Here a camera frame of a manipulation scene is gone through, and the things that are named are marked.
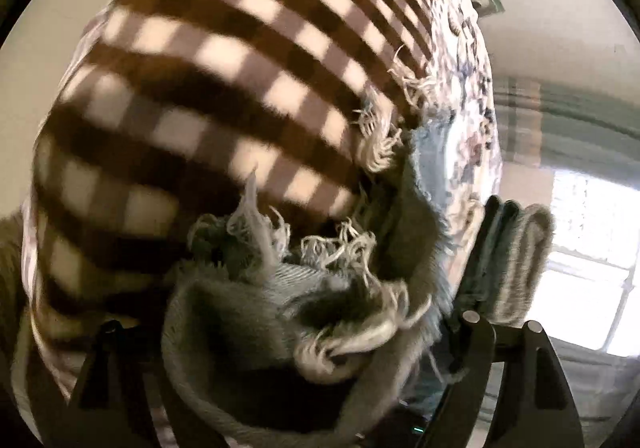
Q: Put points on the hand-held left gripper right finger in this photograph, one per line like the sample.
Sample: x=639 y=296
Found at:
x=462 y=378

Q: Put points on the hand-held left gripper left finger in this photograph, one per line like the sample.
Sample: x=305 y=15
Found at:
x=134 y=380

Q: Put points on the frayed blue denim pants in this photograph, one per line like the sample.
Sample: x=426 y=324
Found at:
x=280 y=318

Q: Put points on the ribbed grey folded cloth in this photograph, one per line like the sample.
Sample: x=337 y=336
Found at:
x=520 y=258

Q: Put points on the bright window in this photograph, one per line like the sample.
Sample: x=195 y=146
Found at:
x=590 y=268

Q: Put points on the floral printed bed sheet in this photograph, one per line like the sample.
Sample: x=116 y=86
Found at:
x=470 y=128

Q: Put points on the grey green curtain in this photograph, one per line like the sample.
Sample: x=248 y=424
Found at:
x=560 y=118

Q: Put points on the brown white checkered blanket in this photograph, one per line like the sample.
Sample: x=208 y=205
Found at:
x=200 y=78

